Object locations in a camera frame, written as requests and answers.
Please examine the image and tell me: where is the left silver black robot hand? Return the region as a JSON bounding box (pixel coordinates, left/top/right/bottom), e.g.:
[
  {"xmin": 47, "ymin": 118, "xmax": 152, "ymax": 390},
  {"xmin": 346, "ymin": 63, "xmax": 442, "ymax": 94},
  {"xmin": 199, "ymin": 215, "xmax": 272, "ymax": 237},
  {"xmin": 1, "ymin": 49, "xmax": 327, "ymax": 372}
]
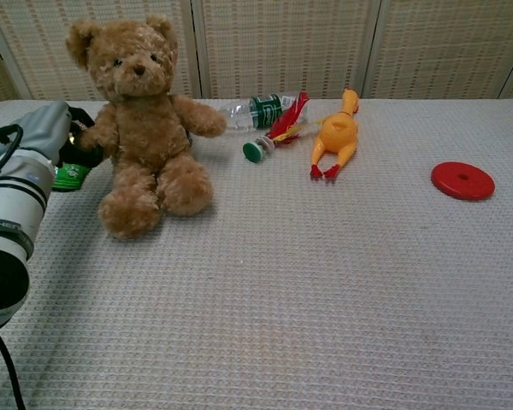
[{"xmin": 0, "ymin": 100, "xmax": 96, "ymax": 166}]

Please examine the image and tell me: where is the brown teddy bear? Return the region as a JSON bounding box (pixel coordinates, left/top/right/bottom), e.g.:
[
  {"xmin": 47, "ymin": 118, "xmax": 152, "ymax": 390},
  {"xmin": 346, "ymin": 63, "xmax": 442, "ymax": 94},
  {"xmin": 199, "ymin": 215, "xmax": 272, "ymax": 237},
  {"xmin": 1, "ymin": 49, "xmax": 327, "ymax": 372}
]
[{"xmin": 65, "ymin": 13, "xmax": 227, "ymax": 240}]

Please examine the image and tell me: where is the orange snack bag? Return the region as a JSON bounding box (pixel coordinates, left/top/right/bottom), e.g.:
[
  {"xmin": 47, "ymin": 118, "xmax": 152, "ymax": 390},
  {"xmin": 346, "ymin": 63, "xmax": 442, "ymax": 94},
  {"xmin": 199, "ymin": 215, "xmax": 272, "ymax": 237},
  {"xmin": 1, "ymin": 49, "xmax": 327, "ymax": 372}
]
[{"xmin": 50, "ymin": 123, "xmax": 112, "ymax": 192}]

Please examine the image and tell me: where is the clear plastic water bottle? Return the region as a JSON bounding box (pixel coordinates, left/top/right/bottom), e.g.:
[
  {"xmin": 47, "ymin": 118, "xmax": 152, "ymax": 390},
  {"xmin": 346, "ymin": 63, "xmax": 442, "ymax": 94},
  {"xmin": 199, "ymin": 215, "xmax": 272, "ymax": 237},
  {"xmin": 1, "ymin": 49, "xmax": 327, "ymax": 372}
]
[{"xmin": 217, "ymin": 92, "xmax": 309, "ymax": 132}]

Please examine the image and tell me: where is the red yellow feather shuttlecock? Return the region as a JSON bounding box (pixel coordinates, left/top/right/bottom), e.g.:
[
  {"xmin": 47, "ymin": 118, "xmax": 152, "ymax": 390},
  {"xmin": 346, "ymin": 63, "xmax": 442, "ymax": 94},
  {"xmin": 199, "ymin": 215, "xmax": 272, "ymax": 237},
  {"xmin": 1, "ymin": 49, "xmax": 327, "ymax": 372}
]
[{"xmin": 242, "ymin": 91, "xmax": 326, "ymax": 164}]

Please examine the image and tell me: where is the woven folding screen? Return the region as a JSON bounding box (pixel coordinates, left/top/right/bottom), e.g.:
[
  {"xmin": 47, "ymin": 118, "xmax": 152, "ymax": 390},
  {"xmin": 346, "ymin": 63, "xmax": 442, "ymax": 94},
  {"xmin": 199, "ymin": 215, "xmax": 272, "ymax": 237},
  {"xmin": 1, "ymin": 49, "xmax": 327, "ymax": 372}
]
[{"xmin": 0, "ymin": 0, "xmax": 513, "ymax": 108}]

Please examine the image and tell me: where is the white woven tablecloth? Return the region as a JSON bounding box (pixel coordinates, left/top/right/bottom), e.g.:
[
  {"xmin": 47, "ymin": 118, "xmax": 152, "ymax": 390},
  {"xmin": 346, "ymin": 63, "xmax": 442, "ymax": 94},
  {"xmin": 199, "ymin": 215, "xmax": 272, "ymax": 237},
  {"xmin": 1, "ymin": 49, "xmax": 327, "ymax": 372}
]
[{"xmin": 0, "ymin": 97, "xmax": 513, "ymax": 410}]

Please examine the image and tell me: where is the yellow rubber chicken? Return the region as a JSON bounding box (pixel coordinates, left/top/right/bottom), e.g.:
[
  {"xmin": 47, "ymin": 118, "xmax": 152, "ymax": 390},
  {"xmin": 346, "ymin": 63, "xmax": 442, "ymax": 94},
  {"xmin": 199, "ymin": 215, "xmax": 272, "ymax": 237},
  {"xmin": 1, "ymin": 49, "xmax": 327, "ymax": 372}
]
[{"xmin": 310, "ymin": 87, "xmax": 361, "ymax": 179}]

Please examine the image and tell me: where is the red plastic disc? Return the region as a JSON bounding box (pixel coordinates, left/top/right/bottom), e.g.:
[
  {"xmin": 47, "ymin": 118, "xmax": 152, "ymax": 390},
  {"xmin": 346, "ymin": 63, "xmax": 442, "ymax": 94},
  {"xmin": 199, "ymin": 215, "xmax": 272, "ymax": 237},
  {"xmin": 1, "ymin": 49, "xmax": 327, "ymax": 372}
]
[{"xmin": 430, "ymin": 161, "xmax": 496, "ymax": 202}]

